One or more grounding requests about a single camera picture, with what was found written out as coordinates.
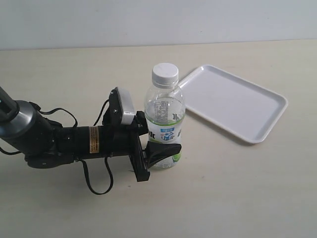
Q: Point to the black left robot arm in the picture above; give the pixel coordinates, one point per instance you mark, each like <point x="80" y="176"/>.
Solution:
<point x="47" y="144"/>

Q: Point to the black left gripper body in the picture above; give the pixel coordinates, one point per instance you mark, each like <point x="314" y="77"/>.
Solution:
<point x="111" y="141"/>

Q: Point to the white rectangular plastic tray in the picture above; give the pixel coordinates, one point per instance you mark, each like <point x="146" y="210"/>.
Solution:
<point x="236" y="105"/>

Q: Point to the white bottle cap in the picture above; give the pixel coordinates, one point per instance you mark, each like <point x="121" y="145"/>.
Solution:
<point x="165" y="74"/>

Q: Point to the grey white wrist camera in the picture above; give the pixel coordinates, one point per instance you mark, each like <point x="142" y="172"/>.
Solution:
<point x="121" y="108"/>

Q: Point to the clear plastic drink bottle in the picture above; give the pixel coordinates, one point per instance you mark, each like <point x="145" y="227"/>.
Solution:
<point x="164" y="109"/>

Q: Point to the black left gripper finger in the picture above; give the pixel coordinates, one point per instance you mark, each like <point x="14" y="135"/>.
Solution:
<point x="141" y="123"/>
<point x="162" y="156"/>

